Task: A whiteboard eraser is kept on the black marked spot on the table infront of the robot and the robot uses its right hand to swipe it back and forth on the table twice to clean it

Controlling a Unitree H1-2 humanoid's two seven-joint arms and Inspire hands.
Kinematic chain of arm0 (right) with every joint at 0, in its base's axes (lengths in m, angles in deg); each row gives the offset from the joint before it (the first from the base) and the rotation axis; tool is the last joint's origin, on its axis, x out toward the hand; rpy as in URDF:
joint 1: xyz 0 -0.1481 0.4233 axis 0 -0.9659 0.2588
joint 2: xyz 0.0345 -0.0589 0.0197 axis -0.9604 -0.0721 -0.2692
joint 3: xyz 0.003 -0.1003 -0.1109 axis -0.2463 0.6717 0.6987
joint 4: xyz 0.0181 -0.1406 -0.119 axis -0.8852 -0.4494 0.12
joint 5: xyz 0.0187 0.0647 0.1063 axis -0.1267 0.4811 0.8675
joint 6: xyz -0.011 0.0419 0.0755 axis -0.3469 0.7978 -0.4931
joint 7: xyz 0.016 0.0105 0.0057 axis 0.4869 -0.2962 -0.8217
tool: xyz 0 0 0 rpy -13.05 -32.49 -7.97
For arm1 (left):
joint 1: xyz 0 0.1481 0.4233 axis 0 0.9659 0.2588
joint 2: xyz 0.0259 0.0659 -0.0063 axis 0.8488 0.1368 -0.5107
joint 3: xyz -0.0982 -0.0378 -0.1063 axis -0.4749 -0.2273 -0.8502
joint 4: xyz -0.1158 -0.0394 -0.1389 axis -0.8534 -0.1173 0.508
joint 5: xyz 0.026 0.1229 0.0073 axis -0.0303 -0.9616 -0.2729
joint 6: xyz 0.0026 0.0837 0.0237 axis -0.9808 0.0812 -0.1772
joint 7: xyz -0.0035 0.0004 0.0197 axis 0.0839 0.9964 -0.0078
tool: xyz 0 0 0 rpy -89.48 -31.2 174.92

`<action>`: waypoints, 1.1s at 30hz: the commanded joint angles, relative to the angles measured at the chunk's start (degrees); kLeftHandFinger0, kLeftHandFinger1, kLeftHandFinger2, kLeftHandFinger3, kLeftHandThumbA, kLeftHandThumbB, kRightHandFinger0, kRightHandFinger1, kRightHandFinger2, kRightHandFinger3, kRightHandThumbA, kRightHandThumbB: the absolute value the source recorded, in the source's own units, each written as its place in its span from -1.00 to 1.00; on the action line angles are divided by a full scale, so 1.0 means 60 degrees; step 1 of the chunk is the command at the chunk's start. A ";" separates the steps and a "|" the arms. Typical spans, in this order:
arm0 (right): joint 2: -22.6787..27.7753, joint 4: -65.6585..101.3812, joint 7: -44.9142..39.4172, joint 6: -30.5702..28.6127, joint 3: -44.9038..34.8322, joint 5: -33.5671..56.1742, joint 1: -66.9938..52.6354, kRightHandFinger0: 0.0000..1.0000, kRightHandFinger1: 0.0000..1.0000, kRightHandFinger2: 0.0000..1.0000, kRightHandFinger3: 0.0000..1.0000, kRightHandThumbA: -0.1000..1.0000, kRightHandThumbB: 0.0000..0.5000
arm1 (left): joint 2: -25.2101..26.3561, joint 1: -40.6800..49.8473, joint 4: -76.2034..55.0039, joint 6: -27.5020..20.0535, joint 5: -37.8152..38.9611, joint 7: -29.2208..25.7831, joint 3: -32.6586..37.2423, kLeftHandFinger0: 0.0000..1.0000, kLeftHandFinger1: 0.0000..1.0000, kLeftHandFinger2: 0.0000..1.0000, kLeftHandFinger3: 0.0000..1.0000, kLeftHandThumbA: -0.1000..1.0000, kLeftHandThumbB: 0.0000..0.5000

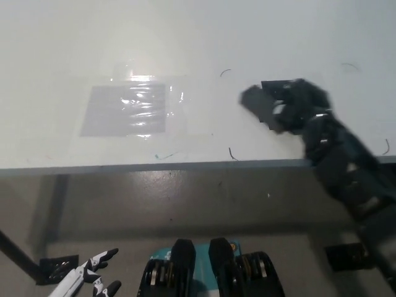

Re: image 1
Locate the black table foot plate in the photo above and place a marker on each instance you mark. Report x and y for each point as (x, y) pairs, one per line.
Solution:
(345, 256)
(57, 270)

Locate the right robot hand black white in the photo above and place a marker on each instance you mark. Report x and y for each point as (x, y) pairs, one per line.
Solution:
(301, 105)

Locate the dark grey whiteboard eraser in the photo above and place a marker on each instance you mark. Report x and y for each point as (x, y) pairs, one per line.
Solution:
(258, 105)

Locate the clear plastic film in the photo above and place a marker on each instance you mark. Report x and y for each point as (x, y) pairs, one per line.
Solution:
(185, 123)

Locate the grey paper sheet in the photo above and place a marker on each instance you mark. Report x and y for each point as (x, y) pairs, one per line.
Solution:
(105, 117)

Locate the black table leg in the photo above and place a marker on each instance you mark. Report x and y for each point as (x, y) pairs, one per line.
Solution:
(17, 252)

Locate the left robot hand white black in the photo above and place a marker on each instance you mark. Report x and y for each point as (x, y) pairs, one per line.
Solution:
(74, 278)

